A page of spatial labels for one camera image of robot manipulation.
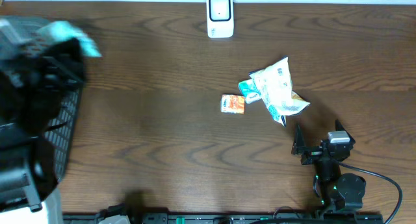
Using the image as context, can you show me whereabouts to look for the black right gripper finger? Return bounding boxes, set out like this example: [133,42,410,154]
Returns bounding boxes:
[292,125,306,150]
[335,119,356,145]

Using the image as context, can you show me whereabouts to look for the teal wet wipes pack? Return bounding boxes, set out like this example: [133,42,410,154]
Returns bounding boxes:
[36,21,102,57]

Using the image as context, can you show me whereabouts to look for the yellow white snack bag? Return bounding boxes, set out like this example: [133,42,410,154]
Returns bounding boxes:
[250,56,310,127]

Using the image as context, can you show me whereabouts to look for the green Kleenex tissue pack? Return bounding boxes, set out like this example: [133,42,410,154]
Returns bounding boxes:
[238,79,261,104]

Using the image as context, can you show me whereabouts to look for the orange Kleenex tissue pack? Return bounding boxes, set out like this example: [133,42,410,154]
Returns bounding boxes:
[220,94,245,114]

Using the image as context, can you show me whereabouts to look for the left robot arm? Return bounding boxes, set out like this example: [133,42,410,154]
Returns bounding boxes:
[1,38,86,223]

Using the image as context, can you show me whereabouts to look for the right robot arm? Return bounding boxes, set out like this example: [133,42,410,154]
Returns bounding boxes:
[291,120,366,219]

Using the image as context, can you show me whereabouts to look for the white barcode scanner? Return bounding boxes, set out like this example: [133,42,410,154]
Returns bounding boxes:
[206,0,235,38]

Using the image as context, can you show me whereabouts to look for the grey plastic mesh basket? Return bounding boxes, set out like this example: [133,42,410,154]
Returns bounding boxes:
[0,15,82,186]

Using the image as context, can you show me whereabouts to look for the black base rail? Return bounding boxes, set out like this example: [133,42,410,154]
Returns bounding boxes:
[63,205,384,224]

